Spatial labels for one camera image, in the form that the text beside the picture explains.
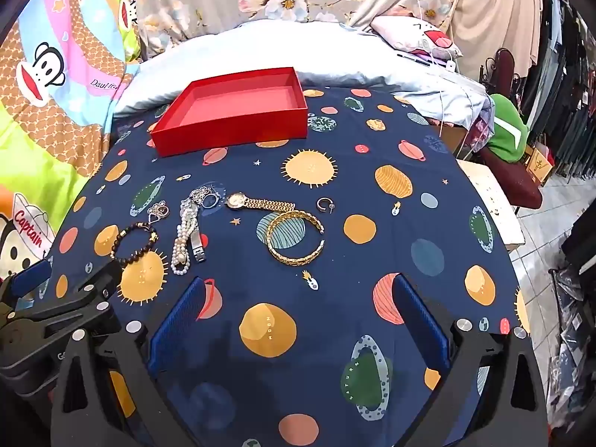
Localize navy planet-print blanket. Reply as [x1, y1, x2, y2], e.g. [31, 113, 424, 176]
[49, 85, 532, 447]

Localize silver wrist watch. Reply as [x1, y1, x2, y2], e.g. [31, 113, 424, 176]
[179, 198, 207, 264]

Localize pink plush pillow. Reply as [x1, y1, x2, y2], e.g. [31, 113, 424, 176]
[370, 15, 463, 59]

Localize row of hanging clothes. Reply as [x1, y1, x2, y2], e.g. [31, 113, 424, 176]
[521, 0, 596, 187]

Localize beige curtain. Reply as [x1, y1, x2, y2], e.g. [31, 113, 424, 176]
[349, 0, 543, 82]

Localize light blue duvet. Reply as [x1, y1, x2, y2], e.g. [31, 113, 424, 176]
[114, 20, 489, 129]

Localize gold bangle bracelet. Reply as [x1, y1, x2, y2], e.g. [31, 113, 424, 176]
[265, 211, 326, 265]

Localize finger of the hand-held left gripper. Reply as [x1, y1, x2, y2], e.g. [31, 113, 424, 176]
[0, 258, 53, 309]
[19, 259, 123, 336]

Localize pile of plastic-wrapped clothes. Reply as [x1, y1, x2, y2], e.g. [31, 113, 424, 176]
[545, 265, 596, 429]

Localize red cardboard box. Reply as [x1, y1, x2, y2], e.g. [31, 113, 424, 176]
[149, 66, 309, 158]

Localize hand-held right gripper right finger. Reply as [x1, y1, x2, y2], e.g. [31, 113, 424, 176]
[392, 274, 548, 447]

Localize dark bead bracelet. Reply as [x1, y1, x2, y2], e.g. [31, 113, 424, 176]
[110, 223, 158, 266]

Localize colourful monkey-print blanket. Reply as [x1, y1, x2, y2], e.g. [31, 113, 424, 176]
[0, 0, 140, 299]

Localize green cloth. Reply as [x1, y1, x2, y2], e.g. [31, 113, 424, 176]
[484, 94, 529, 164]

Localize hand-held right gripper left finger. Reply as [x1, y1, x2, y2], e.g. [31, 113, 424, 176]
[50, 276, 208, 447]

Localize maroon chair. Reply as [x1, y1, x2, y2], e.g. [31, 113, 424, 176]
[479, 49, 543, 209]

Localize white pearl bracelet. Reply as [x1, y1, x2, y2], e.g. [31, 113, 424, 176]
[170, 202, 201, 276]

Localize brown paper box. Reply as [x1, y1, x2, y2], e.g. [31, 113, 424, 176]
[526, 146, 555, 182]

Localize gold wrist watch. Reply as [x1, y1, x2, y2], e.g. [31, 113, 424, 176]
[225, 192, 296, 212]

